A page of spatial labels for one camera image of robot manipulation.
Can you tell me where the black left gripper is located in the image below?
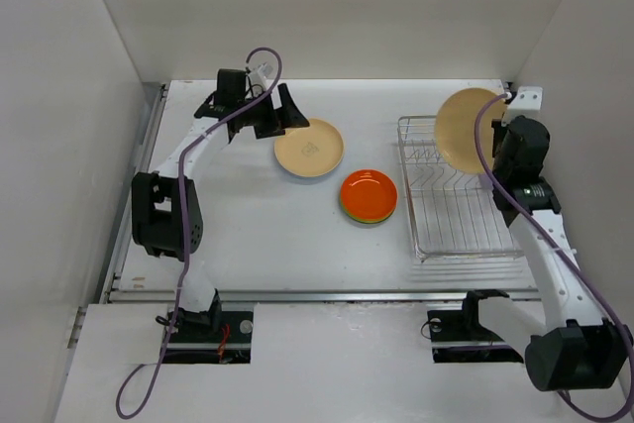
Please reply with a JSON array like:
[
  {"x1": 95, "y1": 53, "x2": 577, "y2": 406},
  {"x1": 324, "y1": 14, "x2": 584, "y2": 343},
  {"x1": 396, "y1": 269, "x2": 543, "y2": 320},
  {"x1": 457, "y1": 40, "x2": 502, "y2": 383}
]
[{"x1": 238, "y1": 84, "x2": 309, "y2": 139}]

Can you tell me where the beige plate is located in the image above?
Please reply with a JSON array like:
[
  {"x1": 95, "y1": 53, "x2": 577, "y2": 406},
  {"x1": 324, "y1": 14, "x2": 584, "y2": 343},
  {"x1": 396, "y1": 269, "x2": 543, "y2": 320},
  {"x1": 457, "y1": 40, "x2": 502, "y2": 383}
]
[
  {"x1": 434, "y1": 88, "x2": 506, "y2": 174},
  {"x1": 273, "y1": 118, "x2": 345, "y2": 178}
]

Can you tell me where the orange plate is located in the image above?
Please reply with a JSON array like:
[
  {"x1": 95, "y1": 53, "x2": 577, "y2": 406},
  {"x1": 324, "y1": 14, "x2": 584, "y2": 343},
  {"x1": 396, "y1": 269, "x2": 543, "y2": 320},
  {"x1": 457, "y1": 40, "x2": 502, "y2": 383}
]
[{"x1": 339, "y1": 169, "x2": 398, "y2": 208}]

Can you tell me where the green plate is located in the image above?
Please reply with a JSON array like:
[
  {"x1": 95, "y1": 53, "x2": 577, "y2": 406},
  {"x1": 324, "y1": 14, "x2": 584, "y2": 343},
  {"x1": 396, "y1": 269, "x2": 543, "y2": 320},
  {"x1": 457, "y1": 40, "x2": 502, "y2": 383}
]
[
  {"x1": 342, "y1": 204, "x2": 395, "y2": 219},
  {"x1": 348, "y1": 215, "x2": 391, "y2": 226}
]

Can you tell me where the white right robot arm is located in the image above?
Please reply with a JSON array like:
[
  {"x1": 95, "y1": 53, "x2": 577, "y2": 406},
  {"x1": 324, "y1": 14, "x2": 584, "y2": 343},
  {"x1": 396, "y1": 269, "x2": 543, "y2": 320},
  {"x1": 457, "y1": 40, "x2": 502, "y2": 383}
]
[{"x1": 459, "y1": 116, "x2": 633, "y2": 393}]

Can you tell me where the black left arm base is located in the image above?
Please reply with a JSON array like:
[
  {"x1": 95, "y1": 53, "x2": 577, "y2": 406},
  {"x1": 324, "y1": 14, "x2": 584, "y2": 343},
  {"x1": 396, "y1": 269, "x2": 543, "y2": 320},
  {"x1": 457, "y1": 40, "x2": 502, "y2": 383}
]
[{"x1": 155, "y1": 294, "x2": 254, "y2": 365}]

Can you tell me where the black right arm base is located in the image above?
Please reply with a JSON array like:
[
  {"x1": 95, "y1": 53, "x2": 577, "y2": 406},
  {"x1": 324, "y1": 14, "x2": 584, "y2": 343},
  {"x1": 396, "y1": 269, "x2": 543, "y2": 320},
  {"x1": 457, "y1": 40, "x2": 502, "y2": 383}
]
[{"x1": 420, "y1": 289, "x2": 524, "y2": 364}]

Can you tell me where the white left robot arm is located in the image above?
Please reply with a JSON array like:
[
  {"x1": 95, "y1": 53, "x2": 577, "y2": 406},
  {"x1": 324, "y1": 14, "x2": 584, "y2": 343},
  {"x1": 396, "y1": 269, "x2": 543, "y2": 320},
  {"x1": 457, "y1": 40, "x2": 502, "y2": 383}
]
[{"x1": 131, "y1": 63, "x2": 310, "y2": 341}]

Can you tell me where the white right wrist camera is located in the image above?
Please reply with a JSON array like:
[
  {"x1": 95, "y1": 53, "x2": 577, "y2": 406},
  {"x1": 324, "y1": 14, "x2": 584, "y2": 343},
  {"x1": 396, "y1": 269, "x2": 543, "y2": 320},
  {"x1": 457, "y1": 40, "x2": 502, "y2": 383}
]
[{"x1": 501, "y1": 86, "x2": 543, "y2": 127}]

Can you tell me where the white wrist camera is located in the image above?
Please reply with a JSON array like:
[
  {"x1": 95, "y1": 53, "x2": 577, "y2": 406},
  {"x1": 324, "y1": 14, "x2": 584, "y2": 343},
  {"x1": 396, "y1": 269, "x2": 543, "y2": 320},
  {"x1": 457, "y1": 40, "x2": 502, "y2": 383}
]
[
  {"x1": 501, "y1": 86, "x2": 543, "y2": 127},
  {"x1": 247, "y1": 62, "x2": 274, "y2": 96}
]

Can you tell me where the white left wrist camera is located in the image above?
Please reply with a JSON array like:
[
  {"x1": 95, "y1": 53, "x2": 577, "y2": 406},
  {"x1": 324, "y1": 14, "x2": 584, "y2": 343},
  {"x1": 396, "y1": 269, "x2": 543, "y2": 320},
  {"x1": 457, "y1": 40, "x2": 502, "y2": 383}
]
[{"x1": 247, "y1": 62, "x2": 274, "y2": 96}]

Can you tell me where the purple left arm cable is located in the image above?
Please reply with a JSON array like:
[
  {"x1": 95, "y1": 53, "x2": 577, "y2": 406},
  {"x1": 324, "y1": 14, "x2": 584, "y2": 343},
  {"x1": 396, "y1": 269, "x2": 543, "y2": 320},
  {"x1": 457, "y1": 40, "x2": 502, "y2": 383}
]
[{"x1": 114, "y1": 47, "x2": 284, "y2": 419}]

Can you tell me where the chrome wire dish rack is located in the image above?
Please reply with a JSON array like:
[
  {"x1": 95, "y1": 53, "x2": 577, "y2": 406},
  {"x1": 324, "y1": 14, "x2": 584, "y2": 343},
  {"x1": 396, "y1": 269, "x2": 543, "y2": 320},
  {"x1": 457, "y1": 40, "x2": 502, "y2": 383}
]
[{"x1": 397, "y1": 116, "x2": 523, "y2": 262}]

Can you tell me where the aluminium table rail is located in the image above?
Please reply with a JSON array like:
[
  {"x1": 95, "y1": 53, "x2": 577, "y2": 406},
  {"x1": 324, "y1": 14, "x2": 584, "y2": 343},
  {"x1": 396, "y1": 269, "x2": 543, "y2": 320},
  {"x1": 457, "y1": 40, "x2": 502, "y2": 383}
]
[{"x1": 66, "y1": 81, "x2": 167, "y2": 348}]

